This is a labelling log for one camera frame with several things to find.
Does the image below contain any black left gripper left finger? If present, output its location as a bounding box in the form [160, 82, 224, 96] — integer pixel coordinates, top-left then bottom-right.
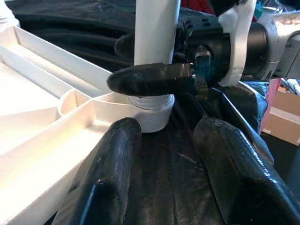
[52, 117, 143, 225]

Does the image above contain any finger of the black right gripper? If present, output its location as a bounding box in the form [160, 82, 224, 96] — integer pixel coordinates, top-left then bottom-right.
[114, 32, 136, 57]
[106, 62, 210, 99]

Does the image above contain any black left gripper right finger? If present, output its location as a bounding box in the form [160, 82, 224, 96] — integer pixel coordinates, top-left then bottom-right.
[193, 116, 300, 225]

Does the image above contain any white plastic table top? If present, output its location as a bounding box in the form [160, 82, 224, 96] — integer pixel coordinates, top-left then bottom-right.
[0, 25, 176, 225]

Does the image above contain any brown cardboard box white tape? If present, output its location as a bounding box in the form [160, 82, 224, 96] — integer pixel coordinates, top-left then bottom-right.
[260, 78, 300, 146]

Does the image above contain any clear plastic packet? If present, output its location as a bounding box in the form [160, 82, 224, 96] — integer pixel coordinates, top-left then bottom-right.
[280, 78, 300, 96]

